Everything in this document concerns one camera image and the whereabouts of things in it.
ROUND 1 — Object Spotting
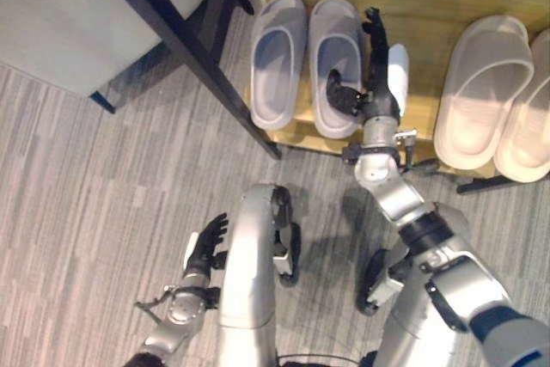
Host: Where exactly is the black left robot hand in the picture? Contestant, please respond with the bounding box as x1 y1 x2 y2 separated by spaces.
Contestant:
182 212 229 278

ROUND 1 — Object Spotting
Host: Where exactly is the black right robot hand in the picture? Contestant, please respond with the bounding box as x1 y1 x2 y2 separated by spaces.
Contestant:
325 6 410 118

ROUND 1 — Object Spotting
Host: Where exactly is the grey slipper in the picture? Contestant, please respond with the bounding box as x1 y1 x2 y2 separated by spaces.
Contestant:
308 0 367 140
249 0 309 131

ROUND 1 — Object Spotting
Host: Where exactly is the wooden shoe rack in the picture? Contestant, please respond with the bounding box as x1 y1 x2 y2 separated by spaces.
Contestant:
245 0 550 194

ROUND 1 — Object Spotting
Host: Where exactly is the silver left robot leg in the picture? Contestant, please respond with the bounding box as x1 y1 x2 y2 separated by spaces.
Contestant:
217 183 303 367

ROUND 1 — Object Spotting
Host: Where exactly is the silver robot leg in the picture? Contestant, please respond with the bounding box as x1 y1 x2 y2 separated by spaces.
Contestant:
217 183 303 367
356 202 456 367

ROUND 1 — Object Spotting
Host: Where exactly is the beige slipper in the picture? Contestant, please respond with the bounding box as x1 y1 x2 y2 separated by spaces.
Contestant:
493 28 550 183
432 15 535 171

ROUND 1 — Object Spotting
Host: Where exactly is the silver right robot leg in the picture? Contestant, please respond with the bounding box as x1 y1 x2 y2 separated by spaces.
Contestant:
356 202 456 367

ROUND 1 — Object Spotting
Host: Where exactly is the grey chair with black legs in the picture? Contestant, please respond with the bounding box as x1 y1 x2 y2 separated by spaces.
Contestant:
0 0 284 161

